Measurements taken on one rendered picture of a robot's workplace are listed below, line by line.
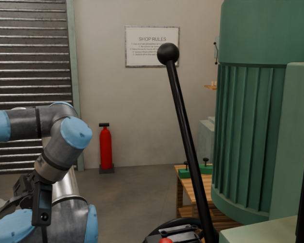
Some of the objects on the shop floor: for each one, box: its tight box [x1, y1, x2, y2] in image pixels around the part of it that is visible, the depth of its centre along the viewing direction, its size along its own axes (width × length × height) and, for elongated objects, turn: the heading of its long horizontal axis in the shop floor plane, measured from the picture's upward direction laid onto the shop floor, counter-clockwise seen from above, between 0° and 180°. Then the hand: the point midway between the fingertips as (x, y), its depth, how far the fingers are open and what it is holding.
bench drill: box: [197, 36, 220, 164], centre depth 282 cm, size 48×62×158 cm
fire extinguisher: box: [99, 123, 114, 174], centre depth 339 cm, size 18×19×60 cm
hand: (12, 228), depth 82 cm, fingers open, 14 cm apart
